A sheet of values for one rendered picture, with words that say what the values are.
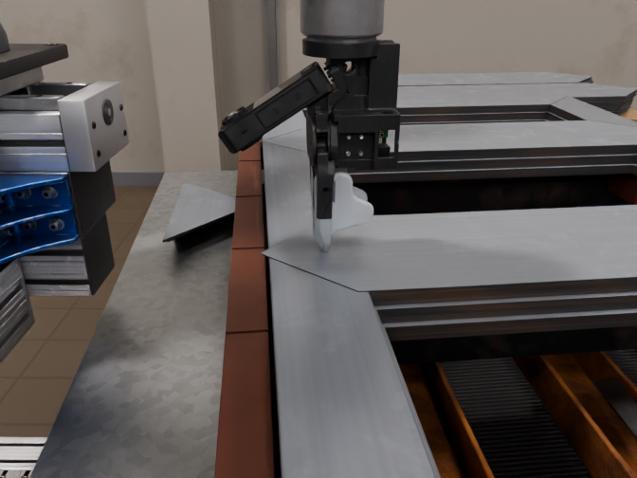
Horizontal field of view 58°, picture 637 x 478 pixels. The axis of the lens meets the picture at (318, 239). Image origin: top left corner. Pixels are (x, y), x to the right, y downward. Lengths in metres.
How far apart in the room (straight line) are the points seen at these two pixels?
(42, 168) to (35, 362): 1.34
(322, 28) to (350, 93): 0.07
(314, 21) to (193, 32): 2.50
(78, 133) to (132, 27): 2.60
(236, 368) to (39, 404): 1.43
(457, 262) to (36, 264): 0.56
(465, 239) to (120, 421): 0.43
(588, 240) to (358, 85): 0.31
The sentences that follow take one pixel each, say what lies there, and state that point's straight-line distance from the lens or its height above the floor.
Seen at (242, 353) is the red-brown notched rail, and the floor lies 0.83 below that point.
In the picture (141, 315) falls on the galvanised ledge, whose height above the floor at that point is 0.68.
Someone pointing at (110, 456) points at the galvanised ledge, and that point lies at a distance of 0.66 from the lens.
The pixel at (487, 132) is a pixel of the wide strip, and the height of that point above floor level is 0.86.
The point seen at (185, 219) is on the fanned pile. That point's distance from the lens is 1.08.
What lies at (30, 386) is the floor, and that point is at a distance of 1.98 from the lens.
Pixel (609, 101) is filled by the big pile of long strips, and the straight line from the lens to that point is 1.65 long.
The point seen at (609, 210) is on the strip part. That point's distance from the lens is 0.80.
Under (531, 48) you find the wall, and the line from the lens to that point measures 3.38.
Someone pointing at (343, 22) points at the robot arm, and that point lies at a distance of 0.51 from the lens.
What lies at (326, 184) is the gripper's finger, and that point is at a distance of 0.53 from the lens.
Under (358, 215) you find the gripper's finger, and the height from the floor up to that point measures 0.91.
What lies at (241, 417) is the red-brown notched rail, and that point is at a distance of 0.45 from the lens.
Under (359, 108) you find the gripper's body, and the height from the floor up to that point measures 1.02.
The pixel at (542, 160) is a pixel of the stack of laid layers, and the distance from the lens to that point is 1.05.
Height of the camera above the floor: 1.13
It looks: 25 degrees down
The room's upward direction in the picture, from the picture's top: straight up
